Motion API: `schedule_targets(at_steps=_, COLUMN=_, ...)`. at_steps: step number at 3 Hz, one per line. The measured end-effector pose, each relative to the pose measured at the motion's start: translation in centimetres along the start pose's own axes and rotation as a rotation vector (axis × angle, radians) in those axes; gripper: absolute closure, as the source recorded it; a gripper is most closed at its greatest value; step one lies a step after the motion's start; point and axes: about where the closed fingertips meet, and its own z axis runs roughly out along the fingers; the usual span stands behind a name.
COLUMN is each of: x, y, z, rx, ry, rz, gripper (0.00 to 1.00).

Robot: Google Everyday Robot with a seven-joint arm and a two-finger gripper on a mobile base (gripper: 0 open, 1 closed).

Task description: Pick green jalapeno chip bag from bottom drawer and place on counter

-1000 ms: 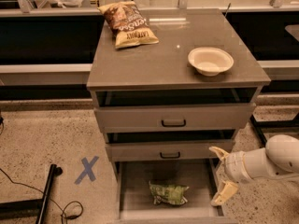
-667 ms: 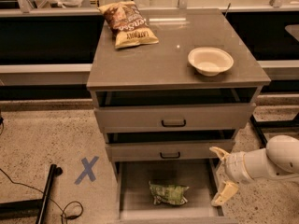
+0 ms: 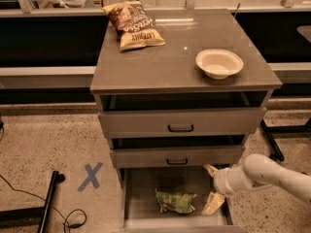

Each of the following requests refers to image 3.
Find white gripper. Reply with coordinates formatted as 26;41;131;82
202;164;255;216

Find green jalapeno chip bag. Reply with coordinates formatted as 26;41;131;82
155;189;196;215

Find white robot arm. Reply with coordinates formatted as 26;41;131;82
202;153;311;216

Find grey middle drawer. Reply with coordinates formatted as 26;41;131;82
110;146;244;168

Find grey drawer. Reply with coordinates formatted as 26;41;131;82
98;108;266;139
120;166;248;233
110;146;244;168

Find grey top drawer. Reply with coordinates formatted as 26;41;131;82
98;108;266;139

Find grey bottom drawer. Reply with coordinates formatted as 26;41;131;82
120;166;248;233

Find grey drawer cabinet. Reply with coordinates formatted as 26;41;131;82
89;9;283;192

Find brown yellow chip bag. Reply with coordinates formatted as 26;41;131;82
102;1;165;50

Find black stand leg right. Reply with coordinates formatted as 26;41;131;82
260;118;311;162

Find black stand leg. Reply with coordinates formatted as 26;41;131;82
260;118;311;162
0;171;65;233

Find white paper bowl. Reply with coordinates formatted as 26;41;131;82
195;49;244;80

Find blue tape cross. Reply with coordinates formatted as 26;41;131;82
78;162;103;192

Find black stand leg left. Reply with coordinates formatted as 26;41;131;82
0;171;65;233

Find black cable on floor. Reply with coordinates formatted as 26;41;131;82
0;174;87;230

